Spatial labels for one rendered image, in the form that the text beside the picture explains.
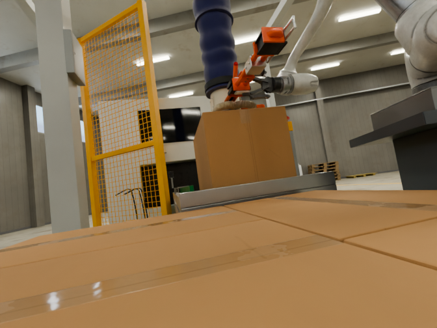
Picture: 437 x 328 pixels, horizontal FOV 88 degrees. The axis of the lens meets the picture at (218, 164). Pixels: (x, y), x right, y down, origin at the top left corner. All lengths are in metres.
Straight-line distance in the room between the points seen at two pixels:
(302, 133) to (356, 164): 3.06
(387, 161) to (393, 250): 13.82
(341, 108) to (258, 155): 12.71
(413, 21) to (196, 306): 1.00
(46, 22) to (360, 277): 2.07
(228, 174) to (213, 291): 0.82
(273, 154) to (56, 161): 1.31
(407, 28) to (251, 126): 0.61
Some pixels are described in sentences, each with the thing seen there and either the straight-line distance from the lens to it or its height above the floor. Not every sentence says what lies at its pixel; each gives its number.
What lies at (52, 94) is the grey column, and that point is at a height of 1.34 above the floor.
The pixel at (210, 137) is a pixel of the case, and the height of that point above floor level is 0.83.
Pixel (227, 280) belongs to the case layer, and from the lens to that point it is 0.22.
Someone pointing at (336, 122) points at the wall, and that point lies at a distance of 13.41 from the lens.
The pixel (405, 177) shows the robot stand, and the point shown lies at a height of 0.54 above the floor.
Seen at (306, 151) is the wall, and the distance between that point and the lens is 12.74.
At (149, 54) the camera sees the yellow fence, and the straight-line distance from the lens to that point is 1.95.
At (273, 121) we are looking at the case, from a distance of 1.10.
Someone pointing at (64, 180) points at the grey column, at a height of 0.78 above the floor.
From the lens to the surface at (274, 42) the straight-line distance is 0.84.
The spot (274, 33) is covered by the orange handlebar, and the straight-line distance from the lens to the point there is 0.84.
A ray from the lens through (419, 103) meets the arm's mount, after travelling 1.02.
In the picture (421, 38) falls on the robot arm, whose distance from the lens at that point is 0.99.
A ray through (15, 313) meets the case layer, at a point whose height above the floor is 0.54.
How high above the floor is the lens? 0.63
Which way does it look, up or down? 5 degrees up
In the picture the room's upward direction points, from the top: 8 degrees counter-clockwise
